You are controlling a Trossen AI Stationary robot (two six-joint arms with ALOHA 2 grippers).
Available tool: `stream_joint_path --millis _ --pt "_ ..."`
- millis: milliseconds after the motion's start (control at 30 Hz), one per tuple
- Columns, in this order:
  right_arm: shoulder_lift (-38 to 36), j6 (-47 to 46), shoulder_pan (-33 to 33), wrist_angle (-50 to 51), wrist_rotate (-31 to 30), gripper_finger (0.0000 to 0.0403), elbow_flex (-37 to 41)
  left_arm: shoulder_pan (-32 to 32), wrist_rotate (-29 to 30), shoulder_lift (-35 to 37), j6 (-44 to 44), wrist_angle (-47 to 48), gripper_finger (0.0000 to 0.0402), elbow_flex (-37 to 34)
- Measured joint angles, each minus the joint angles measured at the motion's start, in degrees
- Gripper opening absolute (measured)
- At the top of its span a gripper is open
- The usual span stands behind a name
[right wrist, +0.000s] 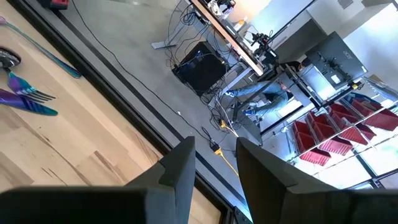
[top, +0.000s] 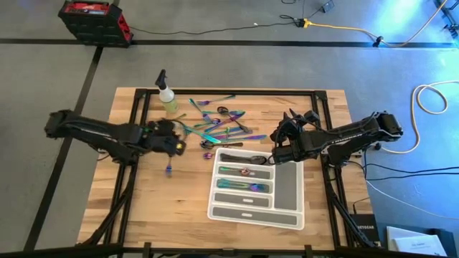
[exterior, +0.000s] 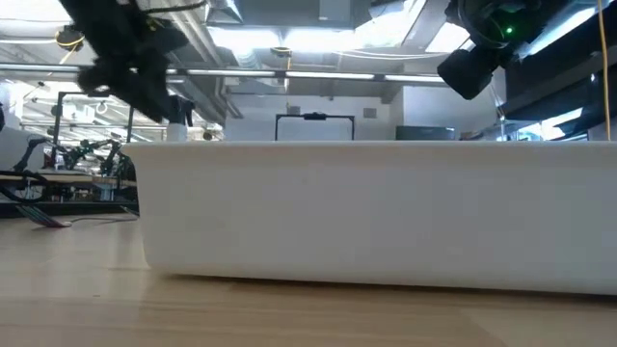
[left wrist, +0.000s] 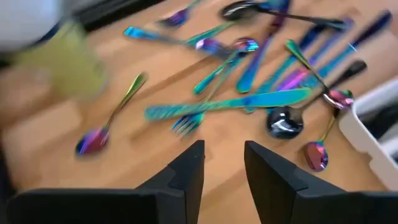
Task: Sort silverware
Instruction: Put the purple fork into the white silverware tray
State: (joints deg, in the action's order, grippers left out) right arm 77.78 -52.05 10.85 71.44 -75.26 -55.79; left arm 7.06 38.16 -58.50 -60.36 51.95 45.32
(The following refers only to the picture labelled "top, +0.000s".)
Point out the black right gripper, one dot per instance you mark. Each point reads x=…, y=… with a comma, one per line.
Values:
x=294, y=143

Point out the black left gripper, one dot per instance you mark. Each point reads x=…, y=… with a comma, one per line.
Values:
x=159, y=138

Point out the small iridescent purple spoon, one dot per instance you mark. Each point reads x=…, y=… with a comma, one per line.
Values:
x=215, y=121
x=208, y=156

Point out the white plastic cutlery tray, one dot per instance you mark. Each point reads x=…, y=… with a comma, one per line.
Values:
x=287, y=186

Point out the rainbow spoon with red bowl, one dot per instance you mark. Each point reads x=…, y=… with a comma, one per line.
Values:
x=245, y=172

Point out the iridescent teal purple fork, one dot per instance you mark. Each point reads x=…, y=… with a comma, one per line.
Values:
x=256, y=187

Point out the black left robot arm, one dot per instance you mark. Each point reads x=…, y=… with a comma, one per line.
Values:
x=97, y=132

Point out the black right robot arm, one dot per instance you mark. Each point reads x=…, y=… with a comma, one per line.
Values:
x=351, y=136

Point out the dark gold cutlery piece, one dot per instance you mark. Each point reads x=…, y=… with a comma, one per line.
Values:
x=179, y=116

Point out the iridescent blue cutlery piece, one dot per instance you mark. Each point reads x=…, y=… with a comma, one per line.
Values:
x=168, y=170

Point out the spray bottle with yellow liquid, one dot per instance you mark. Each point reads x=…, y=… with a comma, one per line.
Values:
x=166, y=95

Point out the iridescent blue purple knife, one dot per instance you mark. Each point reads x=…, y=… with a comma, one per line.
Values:
x=229, y=132

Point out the small black power adapter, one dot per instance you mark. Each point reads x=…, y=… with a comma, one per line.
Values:
x=327, y=6

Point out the red and black tool box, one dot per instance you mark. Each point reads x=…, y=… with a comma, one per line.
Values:
x=95, y=21

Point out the black metal stand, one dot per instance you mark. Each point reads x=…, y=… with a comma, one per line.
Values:
x=448, y=18

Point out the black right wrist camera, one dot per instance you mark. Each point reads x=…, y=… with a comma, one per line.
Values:
x=312, y=115

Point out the black aluminium table frame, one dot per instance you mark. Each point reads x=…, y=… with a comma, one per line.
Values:
x=229, y=92

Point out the black network switch box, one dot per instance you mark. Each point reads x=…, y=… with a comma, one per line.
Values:
x=365, y=229

